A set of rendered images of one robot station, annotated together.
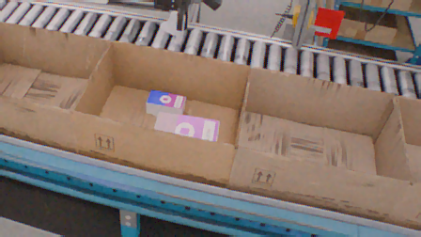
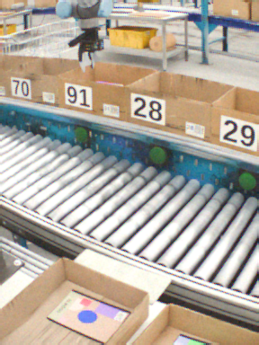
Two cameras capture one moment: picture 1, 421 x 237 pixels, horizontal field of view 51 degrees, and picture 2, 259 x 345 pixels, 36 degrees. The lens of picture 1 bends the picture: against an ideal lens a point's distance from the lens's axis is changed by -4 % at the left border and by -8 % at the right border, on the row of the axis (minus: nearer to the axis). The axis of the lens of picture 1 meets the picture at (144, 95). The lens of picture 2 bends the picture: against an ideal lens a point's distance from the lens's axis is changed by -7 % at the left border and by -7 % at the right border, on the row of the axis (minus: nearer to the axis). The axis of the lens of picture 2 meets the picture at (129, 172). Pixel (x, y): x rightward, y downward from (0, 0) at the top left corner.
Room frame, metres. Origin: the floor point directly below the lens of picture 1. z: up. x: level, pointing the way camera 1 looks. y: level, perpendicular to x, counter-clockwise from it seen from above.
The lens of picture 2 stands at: (2.62, 0.62, 1.62)
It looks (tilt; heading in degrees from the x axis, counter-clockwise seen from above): 30 degrees down; 198
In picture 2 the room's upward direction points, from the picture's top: 2 degrees counter-clockwise
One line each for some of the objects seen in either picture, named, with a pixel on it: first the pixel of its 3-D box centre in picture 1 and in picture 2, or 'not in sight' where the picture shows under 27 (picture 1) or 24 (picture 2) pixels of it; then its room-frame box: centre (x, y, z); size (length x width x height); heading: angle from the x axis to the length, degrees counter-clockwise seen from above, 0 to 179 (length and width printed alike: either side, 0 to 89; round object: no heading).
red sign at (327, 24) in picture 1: (319, 22); not in sight; (1.43, -0.69, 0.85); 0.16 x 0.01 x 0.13; 74
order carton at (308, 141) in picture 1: (314, 141); (49, 79); (0.72, -0.43, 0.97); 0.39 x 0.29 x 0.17; 74
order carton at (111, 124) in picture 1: (165, 111); (108, 88); (0.83, -0.06, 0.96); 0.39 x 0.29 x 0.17; 74
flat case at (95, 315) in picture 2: not in sight; (88, 316); (1.98, 0.28, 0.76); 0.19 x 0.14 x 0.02; 79
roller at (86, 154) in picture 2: (184, 70); (54, 177); (1.28, -0.15, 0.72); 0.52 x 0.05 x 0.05; 164
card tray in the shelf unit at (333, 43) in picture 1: (349, 39); not in sight; (1.96, -1.15, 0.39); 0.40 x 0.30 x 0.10; 164
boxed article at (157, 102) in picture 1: (165, 105); not in sight; (0.91, -0.06, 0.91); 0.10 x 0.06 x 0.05; 74
